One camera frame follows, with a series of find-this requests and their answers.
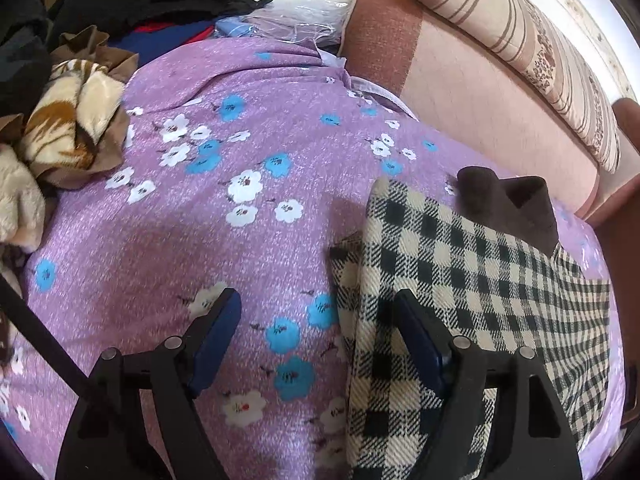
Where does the brown and cream plush blanket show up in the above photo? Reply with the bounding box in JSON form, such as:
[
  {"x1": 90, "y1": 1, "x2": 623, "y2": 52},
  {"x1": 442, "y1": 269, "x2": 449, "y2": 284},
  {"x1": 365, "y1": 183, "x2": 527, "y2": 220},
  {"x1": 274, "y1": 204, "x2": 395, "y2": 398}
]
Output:
[{"x1": 0, "y1": 27, "x2": 141, "y2": 256}]

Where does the black and white checkered coat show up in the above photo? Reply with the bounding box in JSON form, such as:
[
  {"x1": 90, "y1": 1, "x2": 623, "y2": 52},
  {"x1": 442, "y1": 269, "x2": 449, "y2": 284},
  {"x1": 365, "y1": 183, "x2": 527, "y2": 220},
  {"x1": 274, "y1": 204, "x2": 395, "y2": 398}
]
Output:
[{"x1": 327, "y1": 166, "x2": 613, "y2": 480}]

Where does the white patterned curtain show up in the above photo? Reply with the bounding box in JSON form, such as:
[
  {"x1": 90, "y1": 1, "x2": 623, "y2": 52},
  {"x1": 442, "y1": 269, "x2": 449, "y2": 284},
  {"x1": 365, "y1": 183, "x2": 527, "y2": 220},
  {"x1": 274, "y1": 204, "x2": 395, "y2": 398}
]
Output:
[{"x1": 515, "y1": 0, "x2": 633, "y2": 103}]

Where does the blue garment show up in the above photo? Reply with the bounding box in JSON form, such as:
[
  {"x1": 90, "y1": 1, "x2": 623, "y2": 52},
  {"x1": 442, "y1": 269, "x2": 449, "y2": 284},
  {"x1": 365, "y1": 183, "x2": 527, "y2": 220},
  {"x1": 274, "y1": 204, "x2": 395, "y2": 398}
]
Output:
[{"x1": 107, "y1": 20, "x2": 217, "y2": 57}]

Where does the clear plastic bag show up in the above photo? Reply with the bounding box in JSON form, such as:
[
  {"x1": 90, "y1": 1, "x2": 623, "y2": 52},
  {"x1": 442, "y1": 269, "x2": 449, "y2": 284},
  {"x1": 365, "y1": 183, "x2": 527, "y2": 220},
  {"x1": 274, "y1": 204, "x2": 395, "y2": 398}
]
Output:
[{"x1": 215, "y1": 0, "x2": 352, "y2": 68}]

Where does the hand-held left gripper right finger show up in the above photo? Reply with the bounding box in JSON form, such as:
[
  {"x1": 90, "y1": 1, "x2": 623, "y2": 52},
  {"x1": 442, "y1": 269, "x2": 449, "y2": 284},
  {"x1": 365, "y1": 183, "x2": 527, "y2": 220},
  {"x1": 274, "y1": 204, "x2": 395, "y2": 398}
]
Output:
[{"x1": 394, "y1": 289, "x2": 583, "y2": 480}]

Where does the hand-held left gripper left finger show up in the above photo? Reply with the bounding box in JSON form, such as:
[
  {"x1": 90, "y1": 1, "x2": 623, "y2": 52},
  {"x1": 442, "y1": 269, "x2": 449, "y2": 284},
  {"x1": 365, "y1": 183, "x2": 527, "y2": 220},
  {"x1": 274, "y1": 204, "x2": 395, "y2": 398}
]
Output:
[{"x1": 55, "y1": 287, "x2": 244, "y2": 480}]

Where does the striped cream bolster pillow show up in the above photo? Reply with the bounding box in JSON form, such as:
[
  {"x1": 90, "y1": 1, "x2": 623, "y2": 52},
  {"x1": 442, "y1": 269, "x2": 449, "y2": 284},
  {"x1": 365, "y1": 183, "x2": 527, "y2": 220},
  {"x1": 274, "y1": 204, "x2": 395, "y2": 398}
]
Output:
[{"x1": 400, "y1": 0, "x2": 621, "y2": 175}]

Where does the purple floral bedsheet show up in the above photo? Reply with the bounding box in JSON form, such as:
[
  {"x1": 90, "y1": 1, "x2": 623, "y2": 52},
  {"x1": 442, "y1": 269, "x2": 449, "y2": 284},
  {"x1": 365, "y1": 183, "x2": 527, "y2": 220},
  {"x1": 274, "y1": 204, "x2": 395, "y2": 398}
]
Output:
[{"x1": 0, "y1": 37, "x2": 626, "y2": 480}]

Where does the black cable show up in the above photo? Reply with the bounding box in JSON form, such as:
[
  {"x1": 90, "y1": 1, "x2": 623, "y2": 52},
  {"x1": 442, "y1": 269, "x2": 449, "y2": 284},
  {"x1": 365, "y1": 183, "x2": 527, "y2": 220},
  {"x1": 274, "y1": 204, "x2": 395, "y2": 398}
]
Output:
[{"x1": 0, "y1": 272, "x2": 96, "y2": 391}]

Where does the pink sofa backrest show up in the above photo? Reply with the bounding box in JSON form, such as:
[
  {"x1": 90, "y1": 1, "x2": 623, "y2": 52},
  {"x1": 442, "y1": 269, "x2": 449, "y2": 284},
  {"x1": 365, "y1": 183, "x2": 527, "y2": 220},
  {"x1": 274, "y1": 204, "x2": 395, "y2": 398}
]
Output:
[{"x1": 337, "y1": 0, "x2": 640, "y2": 281}]

